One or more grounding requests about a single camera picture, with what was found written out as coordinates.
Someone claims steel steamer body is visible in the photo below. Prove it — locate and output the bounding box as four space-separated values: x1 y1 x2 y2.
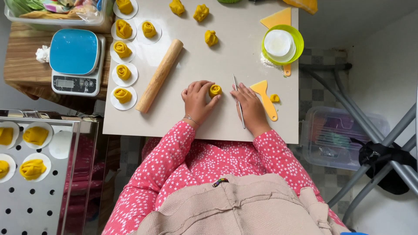
0 109 109 235

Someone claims thin silver bracelet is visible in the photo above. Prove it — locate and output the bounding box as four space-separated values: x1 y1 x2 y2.
183 114 201 126

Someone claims empty white paper round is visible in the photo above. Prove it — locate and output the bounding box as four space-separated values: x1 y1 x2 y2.
48 131 72 160

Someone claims person's right hand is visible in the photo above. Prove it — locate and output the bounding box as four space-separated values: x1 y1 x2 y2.
230 82 272 138

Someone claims clear plastic storage box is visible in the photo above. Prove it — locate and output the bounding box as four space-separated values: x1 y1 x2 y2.
300 106 391 171

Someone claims beige knit cloth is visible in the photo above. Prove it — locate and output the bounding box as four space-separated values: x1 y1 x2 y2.
127 173 351 235

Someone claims thin metal stick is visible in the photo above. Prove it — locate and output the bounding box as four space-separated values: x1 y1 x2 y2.
232 73 246 129

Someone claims yellow folded dough piece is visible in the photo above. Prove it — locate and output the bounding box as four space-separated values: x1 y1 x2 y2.
204 30 219 47
169 0 185 16
193 4 210 23

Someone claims wooden rolling pin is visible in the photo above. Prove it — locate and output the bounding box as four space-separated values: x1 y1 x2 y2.
135 39 184 114

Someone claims yellow triangular plastic scraper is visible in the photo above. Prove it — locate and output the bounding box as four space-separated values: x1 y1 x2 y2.
260 7 292 29

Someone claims stack of white paper rounds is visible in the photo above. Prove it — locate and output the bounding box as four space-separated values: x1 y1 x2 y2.
263 29 297 63

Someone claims perforated steel steamer tray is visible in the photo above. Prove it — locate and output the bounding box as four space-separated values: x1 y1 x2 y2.
0 116 81 235

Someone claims green plastic bowl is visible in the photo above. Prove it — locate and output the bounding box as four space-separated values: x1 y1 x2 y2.
261 24 304 66

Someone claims large yellow dough lump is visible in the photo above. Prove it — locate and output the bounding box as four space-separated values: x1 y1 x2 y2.
282 0 318 15

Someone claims person's left hand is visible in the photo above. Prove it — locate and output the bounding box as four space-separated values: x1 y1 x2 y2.
181 80 222 126

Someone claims wooden side table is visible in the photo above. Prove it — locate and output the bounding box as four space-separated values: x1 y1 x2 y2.
3 22 114 102

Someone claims pink star print dress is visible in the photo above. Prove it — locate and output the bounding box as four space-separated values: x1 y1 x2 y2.
101 120 347 235

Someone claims black cloth bag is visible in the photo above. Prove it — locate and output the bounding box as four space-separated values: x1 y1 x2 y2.
350 137 418 196

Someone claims shaped dough on paper round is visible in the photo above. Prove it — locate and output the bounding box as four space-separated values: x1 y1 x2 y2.
19 153 52 182
0 121 20 150
22 122 54 150
0 153 16 183

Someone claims white crumpled tissue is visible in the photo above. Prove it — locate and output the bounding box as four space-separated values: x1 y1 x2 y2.
35 45 51 64

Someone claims yellow dough rose bun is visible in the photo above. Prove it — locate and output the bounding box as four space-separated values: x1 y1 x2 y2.
209 84 223 99

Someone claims blue topped kitchen scale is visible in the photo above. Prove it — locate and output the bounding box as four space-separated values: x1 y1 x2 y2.
49 28 106 97

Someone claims clear container with bags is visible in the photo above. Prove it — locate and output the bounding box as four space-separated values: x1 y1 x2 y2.
4 0 109 27

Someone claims yellow plastic spatula scraper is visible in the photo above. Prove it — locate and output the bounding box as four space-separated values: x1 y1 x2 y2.
249 80 279 122

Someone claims grey metal tube frame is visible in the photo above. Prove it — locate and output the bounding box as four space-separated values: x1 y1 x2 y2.
298 62 418 226

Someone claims group of dough roses on papers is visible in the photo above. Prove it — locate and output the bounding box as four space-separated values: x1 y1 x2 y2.
109 0 163 111

